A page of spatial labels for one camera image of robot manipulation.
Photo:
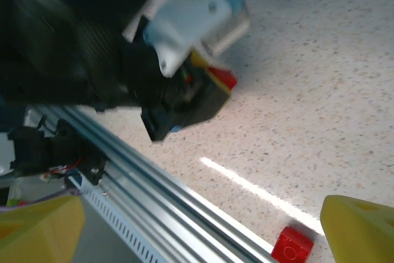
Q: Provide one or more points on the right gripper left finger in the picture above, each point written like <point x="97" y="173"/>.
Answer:
<point x="37" y="238"/>

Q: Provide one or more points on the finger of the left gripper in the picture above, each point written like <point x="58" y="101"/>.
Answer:
<point x="199" y="59"/>
<point x="212" y="99"/>

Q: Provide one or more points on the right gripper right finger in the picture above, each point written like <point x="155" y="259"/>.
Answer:
<point x="363" y="235"/>

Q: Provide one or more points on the small red lego brick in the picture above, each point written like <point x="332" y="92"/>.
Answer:
<point x="291" y="246"/>

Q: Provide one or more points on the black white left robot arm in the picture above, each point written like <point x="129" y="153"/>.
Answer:
<point x="37" y="29"/>

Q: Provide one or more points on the grey metal panel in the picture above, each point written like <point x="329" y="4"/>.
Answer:
<point x="98" y="244"/>

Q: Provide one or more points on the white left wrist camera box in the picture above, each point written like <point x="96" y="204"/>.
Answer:
<point x="184" y="22"/>

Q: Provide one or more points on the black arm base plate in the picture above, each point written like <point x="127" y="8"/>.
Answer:
<point x="92" y="167"/>

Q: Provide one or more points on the long aluminium base rail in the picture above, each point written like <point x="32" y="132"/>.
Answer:
<point x="147" y="189"/>

